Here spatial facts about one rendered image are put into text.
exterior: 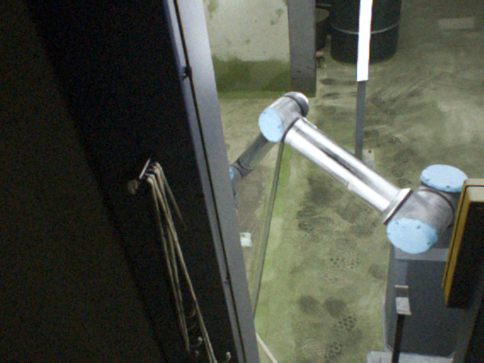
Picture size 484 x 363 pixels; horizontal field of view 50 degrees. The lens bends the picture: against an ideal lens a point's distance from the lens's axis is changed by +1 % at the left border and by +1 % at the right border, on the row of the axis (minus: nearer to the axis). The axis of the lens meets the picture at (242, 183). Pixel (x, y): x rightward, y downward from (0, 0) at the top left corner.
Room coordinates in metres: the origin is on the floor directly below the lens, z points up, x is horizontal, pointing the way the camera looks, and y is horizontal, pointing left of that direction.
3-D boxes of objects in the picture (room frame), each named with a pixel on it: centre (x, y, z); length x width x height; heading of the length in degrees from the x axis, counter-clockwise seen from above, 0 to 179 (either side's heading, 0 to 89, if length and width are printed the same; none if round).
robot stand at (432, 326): (1.32, -0.69, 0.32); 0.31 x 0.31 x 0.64; 75
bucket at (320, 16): (4.36, -0.81, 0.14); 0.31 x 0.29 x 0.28; 165
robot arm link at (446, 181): (1.31, -0.69, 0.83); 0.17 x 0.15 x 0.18; 136
